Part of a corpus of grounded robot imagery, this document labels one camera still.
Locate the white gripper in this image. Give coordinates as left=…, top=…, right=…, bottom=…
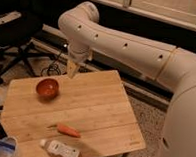
left=67, top=44, right=92, bottom=78

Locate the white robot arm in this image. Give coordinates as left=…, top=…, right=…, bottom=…
left=58, top=1, right=196, bottom=157

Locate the red bowl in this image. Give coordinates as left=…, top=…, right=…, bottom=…
left=36, top=78, right=59, bottom=99

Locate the wooden cutting board table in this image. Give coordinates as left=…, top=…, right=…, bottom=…
left=1, top=70, right=146, bottom=157

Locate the orange carrot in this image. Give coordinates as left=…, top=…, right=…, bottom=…
left=50, top=124, right=81, bottom=138

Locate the black office chair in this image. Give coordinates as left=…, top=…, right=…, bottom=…
left=0, top=11, right=55, bottom=85

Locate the blue white plastic bag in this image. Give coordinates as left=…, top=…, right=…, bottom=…
left=0, top=137, right=16, bottom=157

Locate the black cable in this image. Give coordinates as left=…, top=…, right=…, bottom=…
left=39, top=41, right=70, bottom=79

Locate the metal floor rail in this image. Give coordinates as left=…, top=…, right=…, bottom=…
left=34, top=30, right=173, bottom=111

